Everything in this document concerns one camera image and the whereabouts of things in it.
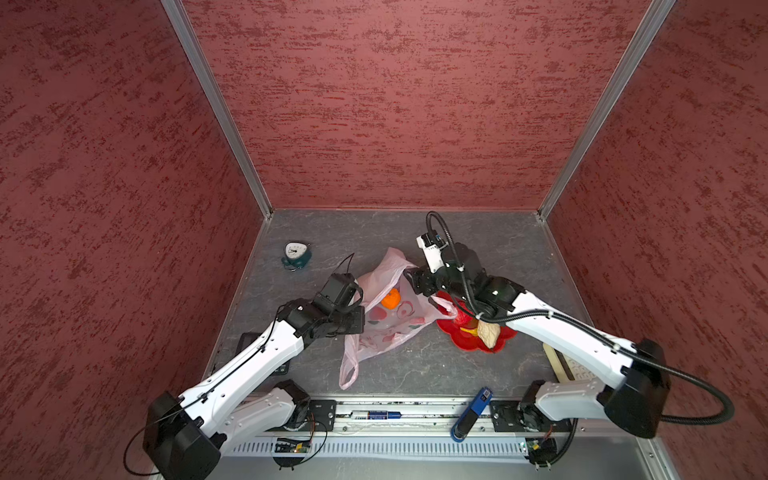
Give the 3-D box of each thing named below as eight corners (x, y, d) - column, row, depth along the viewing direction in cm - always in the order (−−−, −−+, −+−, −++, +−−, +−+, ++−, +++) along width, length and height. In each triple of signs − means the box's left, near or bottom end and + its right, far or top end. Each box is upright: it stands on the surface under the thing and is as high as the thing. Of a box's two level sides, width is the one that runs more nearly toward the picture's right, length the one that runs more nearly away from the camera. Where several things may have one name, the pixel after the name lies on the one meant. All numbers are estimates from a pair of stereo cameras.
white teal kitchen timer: (283, 271, 105) (279, 262, 101) (289, 251, 111) (285, 242, 107) (307, 271, 105) (304, 263, 101) (312, 251, 111) (309, 242, 107)
